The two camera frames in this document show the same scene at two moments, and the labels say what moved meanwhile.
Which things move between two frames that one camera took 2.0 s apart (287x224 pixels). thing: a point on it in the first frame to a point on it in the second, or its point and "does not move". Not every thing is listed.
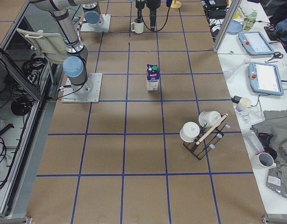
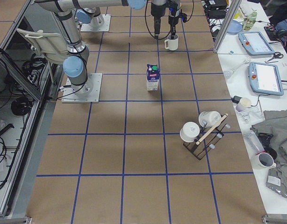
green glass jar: [249, 21] does not move
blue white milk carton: [153, 73] does not move
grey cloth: [279, 123] does not move
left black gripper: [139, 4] to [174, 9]
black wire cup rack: [208, 136] does not move
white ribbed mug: [139, 27] to [173, 44]
